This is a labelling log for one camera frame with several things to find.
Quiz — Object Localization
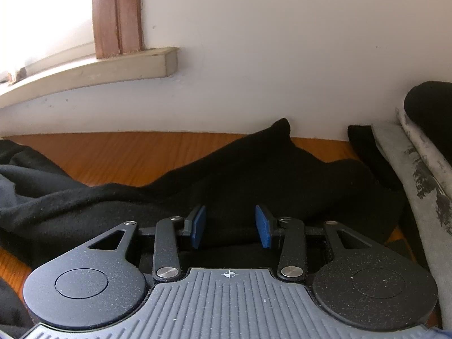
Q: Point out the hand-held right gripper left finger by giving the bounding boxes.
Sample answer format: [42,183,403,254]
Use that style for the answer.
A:
[76,205,207,280]

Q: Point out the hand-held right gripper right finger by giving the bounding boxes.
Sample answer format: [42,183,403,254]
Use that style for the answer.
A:
[255,205,384,280]

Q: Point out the black sweatpants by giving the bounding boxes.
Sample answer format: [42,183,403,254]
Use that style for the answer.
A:
[0,118,407,276]

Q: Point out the light grey printed shirt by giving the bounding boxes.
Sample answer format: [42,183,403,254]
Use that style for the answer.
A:
[395,108,452,241]

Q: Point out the beige window sill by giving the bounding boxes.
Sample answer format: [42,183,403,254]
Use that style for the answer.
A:
[0,47,179,110]

